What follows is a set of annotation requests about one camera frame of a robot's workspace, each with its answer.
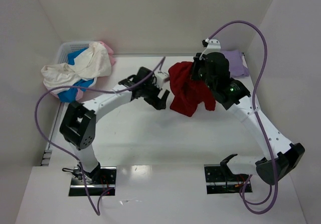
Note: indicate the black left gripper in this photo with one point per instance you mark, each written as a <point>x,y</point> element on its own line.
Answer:
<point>155,97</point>

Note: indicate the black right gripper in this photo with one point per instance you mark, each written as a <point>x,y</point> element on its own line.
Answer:
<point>198,67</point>

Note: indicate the red t shirt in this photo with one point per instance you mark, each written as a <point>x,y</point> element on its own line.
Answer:
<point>188,93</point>

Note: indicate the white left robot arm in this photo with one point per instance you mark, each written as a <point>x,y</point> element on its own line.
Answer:
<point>78,126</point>

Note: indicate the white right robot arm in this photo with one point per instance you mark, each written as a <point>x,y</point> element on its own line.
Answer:
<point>280,155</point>

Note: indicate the folded purple t shirt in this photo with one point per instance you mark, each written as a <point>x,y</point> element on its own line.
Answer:
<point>236,66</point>

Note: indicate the cream white t shirt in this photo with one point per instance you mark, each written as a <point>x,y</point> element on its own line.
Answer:
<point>95,61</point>

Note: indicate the white plastic laundry basket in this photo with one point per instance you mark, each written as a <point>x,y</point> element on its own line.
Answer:
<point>67,48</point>

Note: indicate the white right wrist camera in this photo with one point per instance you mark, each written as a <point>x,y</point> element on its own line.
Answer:
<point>211,45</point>

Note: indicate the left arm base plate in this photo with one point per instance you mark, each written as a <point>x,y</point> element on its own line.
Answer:
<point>105,182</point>

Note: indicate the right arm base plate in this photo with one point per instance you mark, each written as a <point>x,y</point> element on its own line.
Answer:
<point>218,183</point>

